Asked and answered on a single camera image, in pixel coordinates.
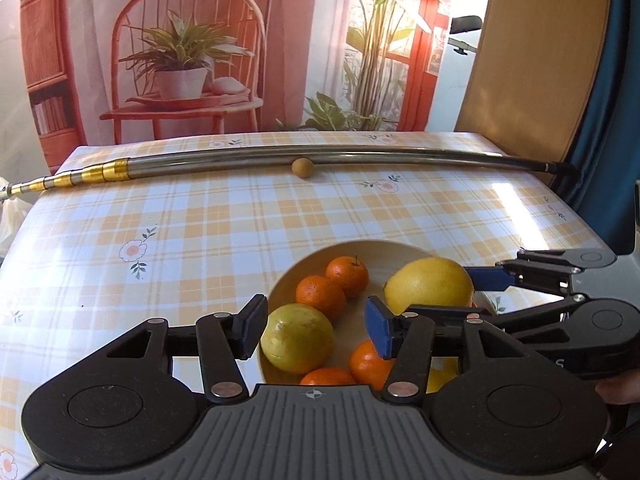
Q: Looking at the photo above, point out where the dark blue curtain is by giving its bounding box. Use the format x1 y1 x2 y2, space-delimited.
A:
552 0 639 255

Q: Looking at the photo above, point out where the plaid floral tablecloth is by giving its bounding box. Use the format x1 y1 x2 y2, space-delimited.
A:
0 130 614 480

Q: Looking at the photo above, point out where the cream round plate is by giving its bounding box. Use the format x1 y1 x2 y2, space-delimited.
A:
268 240 430 373

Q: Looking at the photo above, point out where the orange mandarin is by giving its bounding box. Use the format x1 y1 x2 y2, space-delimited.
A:
295 275 346 323
349 340 395 391
299 366 357 386
326 256 369 298

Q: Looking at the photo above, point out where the telescopic metal pole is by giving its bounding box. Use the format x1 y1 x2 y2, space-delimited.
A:
1 144 577 202

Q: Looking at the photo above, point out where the person's right hand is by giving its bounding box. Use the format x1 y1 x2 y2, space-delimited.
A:
596 370 640 405

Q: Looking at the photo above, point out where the tan wooden board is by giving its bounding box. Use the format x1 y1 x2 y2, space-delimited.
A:
456 0 611 162

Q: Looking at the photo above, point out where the printed room backdrop cloth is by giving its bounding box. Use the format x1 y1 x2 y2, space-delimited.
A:
20 0 452 171

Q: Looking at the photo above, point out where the yellow lemon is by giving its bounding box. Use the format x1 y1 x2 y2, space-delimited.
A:
426 356 459 393

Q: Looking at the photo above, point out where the green-yellow round citrus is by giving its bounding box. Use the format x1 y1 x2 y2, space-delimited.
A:
260 304 335 375

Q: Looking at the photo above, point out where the black device on stand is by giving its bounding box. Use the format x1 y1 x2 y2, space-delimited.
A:
448 15 483 55

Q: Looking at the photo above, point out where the large yellow grapefruit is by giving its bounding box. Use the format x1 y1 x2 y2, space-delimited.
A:
383 257 474 314

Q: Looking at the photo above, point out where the small tan round fruit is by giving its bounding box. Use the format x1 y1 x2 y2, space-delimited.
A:
291 157 314 179

